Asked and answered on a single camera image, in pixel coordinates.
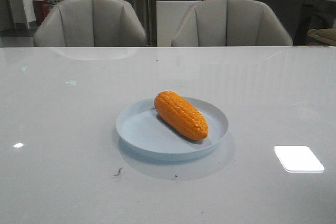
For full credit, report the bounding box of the orange corn cob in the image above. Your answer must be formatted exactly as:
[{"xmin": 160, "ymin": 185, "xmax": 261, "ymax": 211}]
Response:
[{"xmin": 154, "ymin": 91, "xmax": 208, "ymax": 141}]

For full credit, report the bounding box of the light blue round plate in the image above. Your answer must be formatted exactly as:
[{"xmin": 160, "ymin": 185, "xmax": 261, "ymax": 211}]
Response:
[{"xmin": 115, "ymin": 97, "xmax": 229, "ymax": 162}]

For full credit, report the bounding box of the grey right upholstered chair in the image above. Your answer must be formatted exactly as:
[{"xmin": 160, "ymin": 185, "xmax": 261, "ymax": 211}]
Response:
[{"xmin": 171, "ymin": 0, "xmax": 292, "ymax": 47}]

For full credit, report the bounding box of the grey upholstered chair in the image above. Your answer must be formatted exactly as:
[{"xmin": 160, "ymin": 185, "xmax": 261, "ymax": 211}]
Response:
[
  {"xmin": 33, "ymin": 0, "xmax": 147, "ymax": 47},
  {"xmin": 171, "ymin": 0, "xmax": 292, "ymax": 47}
]

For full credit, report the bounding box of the grey left upholstered chair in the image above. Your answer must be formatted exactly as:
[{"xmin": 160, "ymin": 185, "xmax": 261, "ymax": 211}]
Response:
[{"xmin": 33, "ymin": 0, "xmax": 147, "ymax": 47}]

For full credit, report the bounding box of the red bin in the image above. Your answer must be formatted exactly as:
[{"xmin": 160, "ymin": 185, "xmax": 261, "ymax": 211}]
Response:
[{"xmin": 33, "ymin": 0, "xmax": 49, "ymax": 25}]

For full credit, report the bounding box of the dark wooden side table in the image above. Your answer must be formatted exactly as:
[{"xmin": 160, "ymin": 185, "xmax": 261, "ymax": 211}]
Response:
[{"xmin": 293, "ymin": 0, "xmax": 335, "ymax": 46}]

